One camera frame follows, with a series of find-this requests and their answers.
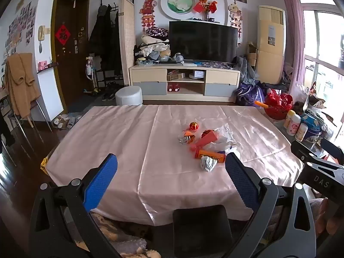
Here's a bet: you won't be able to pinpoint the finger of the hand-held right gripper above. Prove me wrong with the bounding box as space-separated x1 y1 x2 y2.
290 140 336 167
320 138 344 165

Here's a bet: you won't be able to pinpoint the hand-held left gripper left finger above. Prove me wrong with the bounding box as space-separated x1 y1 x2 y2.
28 153 121 258

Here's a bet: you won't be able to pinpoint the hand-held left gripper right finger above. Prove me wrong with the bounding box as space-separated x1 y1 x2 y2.
225 153 316 258

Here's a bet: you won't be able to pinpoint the orange tube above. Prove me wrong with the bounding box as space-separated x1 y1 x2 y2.
194 148 226 163

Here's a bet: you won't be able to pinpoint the white plastic bag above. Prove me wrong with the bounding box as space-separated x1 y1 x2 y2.
206 123 240 155

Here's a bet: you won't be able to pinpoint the red paper wedge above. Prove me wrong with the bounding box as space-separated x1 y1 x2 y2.
189 131 217 151

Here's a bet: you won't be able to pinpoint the black trash bin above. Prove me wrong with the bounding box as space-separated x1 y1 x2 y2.
172 205 233 258

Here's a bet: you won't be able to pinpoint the orange and white wrapper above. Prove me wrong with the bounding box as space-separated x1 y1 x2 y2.
179 131 196 145

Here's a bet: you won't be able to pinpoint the small white bottle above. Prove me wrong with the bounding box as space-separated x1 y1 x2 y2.
295 123 309 141

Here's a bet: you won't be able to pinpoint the blue round tin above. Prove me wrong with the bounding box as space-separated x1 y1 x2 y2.
301 113 327 143

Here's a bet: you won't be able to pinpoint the white and pink bottle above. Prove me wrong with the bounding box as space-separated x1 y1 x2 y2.
287 114 301 136

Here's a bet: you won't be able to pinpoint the yellow and white bottle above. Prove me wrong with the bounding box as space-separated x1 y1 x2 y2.
284 110 295 128

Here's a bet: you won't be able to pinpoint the pink satin tablecloth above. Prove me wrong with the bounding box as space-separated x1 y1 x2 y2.
44 105 304 226

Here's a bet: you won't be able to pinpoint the red basket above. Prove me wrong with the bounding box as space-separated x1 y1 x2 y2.
265 89 294 120

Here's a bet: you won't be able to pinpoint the group of slippers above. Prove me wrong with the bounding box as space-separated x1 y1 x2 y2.
52 114 82 129

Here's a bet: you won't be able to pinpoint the pile of purple bags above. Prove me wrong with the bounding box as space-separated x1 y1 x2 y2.
236 56 268 106

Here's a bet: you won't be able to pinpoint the white round stool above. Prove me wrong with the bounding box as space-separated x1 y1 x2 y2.
115 85 143 106

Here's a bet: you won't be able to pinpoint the metal chair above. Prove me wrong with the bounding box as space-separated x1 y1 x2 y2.
0 86 51 132

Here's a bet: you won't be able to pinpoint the window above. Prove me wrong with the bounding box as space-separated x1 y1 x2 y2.
298 0 344 140

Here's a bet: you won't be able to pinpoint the beige and grey TV cabinet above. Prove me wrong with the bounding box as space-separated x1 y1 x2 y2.
129 64 241 103

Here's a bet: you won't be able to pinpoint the dark cloth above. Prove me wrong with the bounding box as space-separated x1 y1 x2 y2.
0 115 16 146

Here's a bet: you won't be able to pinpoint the children's scooter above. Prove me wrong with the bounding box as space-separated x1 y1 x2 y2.
85 56 99 96

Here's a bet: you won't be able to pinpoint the beige standing air conditioner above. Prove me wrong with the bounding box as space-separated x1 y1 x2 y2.
255 5 287 85

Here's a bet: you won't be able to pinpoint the brown door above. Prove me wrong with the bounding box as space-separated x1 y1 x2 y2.
51 0 90 108

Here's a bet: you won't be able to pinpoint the pink curtain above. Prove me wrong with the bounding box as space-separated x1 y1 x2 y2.
279 0 309 92

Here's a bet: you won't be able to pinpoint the brown coat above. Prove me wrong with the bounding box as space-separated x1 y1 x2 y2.
5 53 41 119

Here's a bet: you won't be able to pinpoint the pile of clothes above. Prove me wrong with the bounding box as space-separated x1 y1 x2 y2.
134 27 171 65

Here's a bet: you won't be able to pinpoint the dark hanging coats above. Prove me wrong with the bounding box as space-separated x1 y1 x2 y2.
89 4 123 73

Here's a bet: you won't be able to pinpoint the black television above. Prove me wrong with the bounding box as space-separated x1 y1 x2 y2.
169 21 238 64

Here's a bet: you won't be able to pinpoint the beige folding screen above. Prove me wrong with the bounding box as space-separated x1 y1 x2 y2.
119 0 136 86

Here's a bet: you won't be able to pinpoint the red diamond door decoration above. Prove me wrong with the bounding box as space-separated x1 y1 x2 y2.
54 25 71 46

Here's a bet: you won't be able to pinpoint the doll hanging decoration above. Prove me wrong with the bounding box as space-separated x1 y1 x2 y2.
228 3 243 45

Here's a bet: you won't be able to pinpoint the red fish hanging decoration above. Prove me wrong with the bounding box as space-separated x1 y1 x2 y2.
139 0 157 34

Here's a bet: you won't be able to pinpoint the red flower decoration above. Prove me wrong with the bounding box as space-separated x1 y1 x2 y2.
193 0 218 20

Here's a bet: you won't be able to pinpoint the group of wall photos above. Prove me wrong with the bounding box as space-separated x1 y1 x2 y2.
4 5 37 57

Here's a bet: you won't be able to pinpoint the round wall picture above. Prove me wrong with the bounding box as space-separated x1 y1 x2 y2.
161 0 196 20

